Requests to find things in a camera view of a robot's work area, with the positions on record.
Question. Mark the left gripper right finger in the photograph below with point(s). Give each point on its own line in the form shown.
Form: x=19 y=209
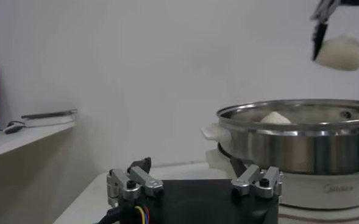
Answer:
x=247 y=179

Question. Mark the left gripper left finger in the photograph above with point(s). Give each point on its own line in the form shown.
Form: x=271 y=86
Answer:
x=130 y=184

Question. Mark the white steamed baozi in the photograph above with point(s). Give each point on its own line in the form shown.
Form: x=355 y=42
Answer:
x=275 y=118
x=340 y=54

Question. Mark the stainless steel steamer basket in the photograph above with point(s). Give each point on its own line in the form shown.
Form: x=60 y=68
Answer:
x=289 y=146

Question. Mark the white flat box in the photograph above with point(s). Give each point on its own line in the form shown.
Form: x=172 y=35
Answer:
x=48 y=121

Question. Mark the white side table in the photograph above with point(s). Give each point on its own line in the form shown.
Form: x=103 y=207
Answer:
x=20 y=141

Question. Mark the small black dongle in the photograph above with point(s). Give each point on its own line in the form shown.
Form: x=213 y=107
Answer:
x=13 y=129

